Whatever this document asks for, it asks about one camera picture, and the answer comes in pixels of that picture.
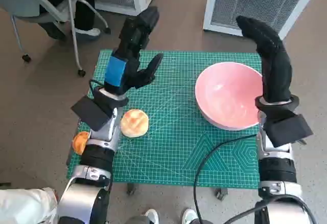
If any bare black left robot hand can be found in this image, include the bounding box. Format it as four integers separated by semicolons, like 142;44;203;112
103;6;164;94

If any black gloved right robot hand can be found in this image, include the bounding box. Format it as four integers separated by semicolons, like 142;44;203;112
236;16;293;104

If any pink bowl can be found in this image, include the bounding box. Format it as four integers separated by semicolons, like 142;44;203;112
195;62;264;131

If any round pale bread bun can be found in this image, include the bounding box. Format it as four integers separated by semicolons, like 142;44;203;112
120;109;150;138

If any orange pastry bread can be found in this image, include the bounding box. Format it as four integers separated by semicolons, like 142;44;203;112
72;131;89;156

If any large white mesh cabinet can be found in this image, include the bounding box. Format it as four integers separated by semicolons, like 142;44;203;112
203;0;314;40

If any green cutting mat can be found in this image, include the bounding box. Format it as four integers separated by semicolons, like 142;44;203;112
66;49;264;189

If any white shoe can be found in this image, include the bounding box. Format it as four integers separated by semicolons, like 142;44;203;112
181;208;199;224
144;208;159;224

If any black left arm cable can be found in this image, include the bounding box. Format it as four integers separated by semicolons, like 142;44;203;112
88;79;107;93

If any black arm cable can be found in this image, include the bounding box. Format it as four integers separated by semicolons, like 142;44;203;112
88;79;107;93
224;194;317;224

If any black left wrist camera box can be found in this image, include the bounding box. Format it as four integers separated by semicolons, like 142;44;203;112
71;96;114;131

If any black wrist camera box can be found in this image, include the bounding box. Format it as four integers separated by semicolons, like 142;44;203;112
71;96;114;131
263;113;314;147

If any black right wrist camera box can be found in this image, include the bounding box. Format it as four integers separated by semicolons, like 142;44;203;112
263;113;314;147

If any long black cable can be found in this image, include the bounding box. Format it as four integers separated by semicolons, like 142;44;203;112
193;134;259;224

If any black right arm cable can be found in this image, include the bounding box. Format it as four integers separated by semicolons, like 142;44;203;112
224;194;317;224

